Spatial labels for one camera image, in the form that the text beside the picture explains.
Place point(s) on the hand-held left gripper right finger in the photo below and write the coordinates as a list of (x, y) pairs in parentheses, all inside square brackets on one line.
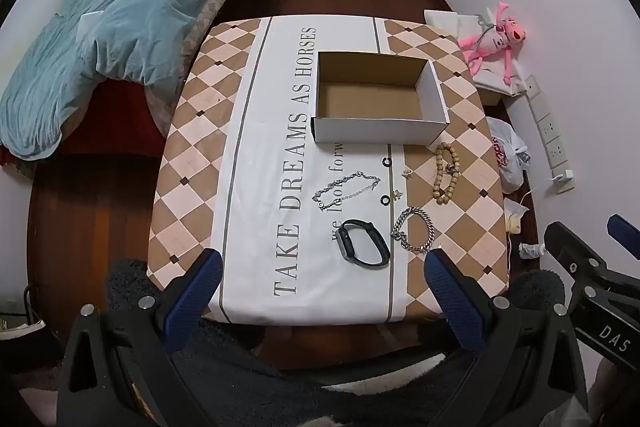
[(452, 302)]

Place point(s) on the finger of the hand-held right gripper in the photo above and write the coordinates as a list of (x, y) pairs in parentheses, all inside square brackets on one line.
[(625, 232), (575, 249)]

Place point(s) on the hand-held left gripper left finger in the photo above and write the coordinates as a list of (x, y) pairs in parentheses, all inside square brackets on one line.
[(200, 287)]

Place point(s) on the small metal earring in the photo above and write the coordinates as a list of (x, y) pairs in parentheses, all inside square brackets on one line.
[(397, 195), (407, 173)]

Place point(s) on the white cardboard box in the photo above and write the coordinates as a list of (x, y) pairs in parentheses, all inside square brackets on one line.
[(370, 99)]

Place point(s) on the white crumpled paper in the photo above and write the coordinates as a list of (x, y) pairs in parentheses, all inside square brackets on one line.
[(515, 217)]

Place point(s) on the white charger plug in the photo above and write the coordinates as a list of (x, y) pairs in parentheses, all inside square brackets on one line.
[(562, 176)]

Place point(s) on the white plastic bag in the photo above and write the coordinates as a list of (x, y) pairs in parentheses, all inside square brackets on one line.
[(507, 152)]

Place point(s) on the checkered printed tablecloth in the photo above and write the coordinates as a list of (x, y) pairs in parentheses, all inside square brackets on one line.
[(270, 187)]

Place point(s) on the pink plush toy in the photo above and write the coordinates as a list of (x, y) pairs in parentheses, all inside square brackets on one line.
[(492, 43)]

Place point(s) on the light blue quilt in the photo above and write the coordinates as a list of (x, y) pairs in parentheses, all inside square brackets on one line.
[(125, 17)]

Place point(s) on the white wall power sockets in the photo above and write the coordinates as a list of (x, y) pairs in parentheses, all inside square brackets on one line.
[(547, 127)]

